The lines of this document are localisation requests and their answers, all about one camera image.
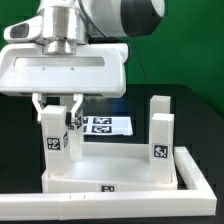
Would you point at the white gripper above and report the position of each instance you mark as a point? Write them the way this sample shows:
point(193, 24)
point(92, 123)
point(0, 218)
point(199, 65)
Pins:
point(96, 69)

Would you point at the white desk top tray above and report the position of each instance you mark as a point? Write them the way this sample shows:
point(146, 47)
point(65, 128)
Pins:
point(109, 167)

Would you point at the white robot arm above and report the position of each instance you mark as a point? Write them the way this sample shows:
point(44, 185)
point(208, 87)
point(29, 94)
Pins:
point(73, 48)

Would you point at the fiducial marker sheet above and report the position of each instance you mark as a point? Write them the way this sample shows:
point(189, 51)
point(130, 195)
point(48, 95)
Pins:
point(107, 126)

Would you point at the white L-shaped corner guide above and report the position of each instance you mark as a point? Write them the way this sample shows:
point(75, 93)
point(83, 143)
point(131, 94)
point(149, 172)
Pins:
point(197, 199)

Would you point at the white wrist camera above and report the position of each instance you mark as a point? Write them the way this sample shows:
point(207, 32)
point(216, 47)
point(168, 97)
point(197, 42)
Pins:
point(26, 31)

